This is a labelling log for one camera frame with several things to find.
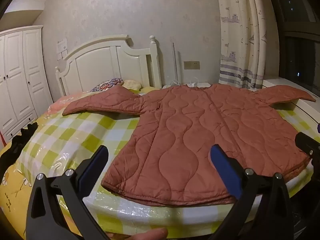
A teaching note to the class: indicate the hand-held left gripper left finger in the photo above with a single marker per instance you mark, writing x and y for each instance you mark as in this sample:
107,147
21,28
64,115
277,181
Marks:
93,170

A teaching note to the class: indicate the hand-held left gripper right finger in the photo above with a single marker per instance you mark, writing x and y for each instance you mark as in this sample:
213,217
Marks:
225,170

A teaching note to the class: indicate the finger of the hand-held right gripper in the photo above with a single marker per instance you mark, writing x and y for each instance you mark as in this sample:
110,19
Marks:
306,143

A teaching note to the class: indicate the rust quilted jacket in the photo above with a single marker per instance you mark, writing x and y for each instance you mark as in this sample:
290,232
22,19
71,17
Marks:
187,130

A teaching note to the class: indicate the person's left hand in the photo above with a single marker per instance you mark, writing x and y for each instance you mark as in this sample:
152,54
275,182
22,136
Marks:
145,235

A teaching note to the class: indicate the green checkered plastic sheet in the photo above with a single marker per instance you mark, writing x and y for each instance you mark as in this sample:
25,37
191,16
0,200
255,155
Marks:
75,135

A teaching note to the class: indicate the white window sill platform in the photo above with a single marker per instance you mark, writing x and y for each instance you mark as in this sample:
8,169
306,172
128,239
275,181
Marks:
282,83

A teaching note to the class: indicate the orange bedding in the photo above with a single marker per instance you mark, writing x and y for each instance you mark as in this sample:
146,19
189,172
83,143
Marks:
65,100

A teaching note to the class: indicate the yellow cartoon bed sheet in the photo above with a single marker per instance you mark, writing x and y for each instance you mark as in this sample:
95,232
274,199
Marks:
12,195

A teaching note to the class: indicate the patterned round pillow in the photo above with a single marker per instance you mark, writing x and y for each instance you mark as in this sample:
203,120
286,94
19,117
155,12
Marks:
107,84

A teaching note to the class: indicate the yellow pillow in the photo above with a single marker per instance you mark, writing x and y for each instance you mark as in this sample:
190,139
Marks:
132,84

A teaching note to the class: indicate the dark window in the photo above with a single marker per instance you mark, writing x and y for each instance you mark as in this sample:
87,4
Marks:
300,42

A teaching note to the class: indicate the cream wooden headboard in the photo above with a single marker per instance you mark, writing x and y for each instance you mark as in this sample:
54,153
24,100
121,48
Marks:
100,62

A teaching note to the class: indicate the white wardrobe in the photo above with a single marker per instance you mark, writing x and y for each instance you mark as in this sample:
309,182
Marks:
20,80

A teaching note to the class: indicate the boat print curtain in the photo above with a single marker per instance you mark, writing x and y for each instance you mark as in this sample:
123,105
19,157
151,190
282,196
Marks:
240,35

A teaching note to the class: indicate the beige wall socket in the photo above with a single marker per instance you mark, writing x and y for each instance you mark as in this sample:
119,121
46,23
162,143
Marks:
191,65

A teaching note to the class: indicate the wall paper notices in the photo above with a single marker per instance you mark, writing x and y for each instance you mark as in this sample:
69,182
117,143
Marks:
62,48

